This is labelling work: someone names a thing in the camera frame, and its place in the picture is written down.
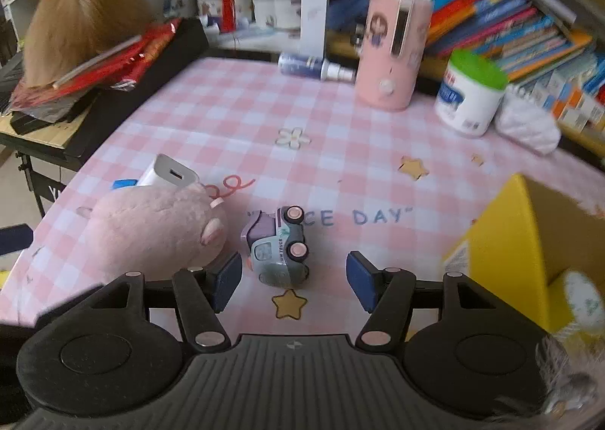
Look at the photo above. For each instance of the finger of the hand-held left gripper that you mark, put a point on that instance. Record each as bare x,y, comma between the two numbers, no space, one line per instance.
14,241

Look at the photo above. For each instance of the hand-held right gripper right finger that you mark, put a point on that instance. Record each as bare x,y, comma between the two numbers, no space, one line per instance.
361,281

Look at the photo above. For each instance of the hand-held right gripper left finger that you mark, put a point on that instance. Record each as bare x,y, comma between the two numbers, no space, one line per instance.
227,281

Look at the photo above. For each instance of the grey purple toy truck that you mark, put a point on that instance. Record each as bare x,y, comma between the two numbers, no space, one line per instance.
276,250

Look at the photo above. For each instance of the yellow cardboard box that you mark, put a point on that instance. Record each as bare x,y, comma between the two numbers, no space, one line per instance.
501,222

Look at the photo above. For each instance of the pink pig plush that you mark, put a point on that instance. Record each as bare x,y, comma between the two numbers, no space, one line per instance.
160,231

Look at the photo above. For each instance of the white power adapter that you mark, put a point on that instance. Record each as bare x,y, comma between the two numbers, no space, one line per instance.
168,172

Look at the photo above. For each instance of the pink checked tablecloth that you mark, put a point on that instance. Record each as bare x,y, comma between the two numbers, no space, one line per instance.
283,165

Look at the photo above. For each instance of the white jar green lid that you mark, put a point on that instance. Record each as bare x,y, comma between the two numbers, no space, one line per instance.
468,99

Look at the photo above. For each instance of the red shiny packets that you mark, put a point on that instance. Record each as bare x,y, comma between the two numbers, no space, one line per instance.
132,56

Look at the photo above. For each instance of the pink humidifier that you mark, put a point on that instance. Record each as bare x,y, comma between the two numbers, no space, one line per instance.
387,61

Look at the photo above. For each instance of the blue white spray bottle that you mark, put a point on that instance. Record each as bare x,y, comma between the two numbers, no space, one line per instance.
307,66

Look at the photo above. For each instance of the grey fuzzy sleeve cuff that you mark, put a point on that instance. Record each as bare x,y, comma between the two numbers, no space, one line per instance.
567,378

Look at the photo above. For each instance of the brown plush toy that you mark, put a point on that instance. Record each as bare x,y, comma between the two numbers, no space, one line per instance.
85,23

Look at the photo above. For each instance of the white textured pad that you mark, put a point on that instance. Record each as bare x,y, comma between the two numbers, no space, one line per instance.
529,122

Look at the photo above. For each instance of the small picture card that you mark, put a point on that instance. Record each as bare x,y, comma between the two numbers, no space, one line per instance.
179,2

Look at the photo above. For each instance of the row of colourful books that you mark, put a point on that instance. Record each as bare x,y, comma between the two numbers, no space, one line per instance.
496,28

